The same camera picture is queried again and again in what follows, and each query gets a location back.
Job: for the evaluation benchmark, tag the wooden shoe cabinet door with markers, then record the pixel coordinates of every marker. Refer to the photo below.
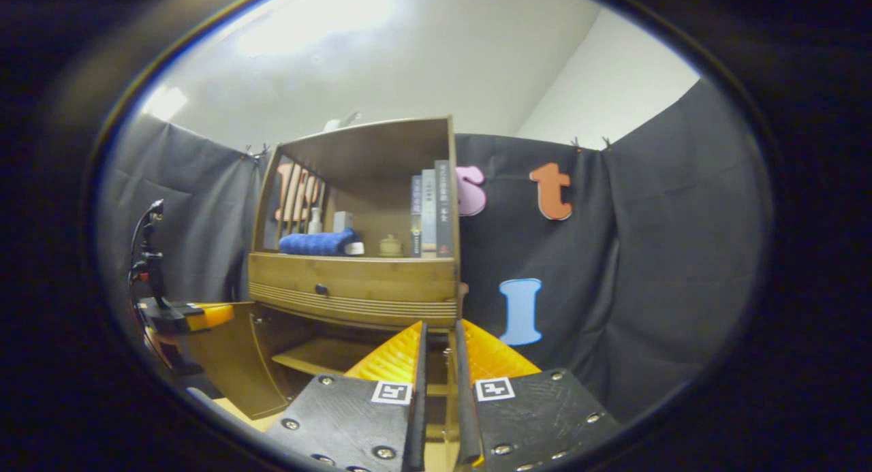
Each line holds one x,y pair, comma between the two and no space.
231,363
463,302

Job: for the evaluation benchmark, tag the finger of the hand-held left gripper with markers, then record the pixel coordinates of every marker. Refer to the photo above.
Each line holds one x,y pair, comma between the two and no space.
184,317

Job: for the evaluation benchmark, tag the small beige jar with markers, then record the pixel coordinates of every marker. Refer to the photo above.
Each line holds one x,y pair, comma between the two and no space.
391,246

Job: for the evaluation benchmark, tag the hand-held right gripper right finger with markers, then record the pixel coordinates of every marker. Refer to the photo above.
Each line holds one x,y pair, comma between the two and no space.
524,417

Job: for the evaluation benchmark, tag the blue folded towel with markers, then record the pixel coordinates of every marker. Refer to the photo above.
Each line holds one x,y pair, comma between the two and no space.
317,244

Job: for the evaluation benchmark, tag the small white cup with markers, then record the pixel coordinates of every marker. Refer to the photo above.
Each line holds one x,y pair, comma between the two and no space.
354,248

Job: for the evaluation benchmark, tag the wooden inner shelf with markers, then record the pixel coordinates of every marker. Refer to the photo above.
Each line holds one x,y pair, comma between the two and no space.
320,356

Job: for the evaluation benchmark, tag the round black drawer knob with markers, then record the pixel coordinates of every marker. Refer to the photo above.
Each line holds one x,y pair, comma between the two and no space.
321,290

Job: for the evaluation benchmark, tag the wooden double-door shoe cabinet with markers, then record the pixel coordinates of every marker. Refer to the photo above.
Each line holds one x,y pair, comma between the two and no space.
354,281

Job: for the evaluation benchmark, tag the wooden drawer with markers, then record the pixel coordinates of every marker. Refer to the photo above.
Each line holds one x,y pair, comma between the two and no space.
381,288

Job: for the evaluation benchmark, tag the grey spine book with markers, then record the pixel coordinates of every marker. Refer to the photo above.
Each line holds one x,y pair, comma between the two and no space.
429,210

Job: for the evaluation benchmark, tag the black backdrop cloth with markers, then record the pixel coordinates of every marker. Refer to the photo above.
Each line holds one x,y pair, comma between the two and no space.
667,254

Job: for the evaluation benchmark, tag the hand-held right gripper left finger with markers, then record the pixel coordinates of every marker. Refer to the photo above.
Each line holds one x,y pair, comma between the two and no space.
354,417

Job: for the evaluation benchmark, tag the white object on cabinet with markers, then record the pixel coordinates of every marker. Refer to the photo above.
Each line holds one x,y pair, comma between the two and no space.
339,123

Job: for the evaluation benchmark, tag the clear pump bottle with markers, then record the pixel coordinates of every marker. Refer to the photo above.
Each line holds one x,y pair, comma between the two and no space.
315,223

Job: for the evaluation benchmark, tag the pale square box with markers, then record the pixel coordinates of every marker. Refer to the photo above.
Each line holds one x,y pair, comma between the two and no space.
343,221

